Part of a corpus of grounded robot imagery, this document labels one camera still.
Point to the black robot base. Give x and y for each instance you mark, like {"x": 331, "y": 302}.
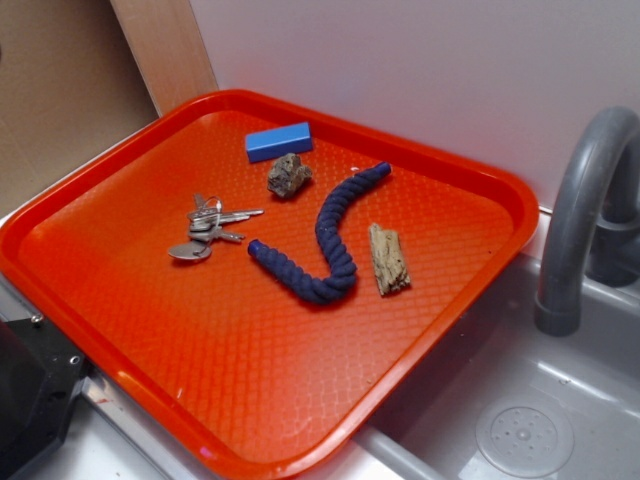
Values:
{"x": 42, "y": 372}

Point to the brown rock chunk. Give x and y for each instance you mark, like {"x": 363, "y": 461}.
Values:
{"x": 288, "y": 175}

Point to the orange plastic tray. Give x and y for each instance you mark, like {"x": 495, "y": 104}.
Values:
{"x": 254, "y": 382}

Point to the tan driftwood piece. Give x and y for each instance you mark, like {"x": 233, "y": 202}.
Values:
{"x": 389, "y": 265}

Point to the blue rectangular block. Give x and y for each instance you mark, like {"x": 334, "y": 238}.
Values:
{"x": 274, "y": 143}

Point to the silver key bunch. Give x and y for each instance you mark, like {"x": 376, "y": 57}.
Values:
{"x": 208, "y": 223}

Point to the grey plastic sink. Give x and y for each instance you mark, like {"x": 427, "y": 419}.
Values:
{"x": 498, "y": 399}

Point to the light wooden board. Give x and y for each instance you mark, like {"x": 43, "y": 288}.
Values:
{"x": 168, "y": 48}

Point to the grey curved faucet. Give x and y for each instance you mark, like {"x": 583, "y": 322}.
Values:
{"x": 594, "y": 228}

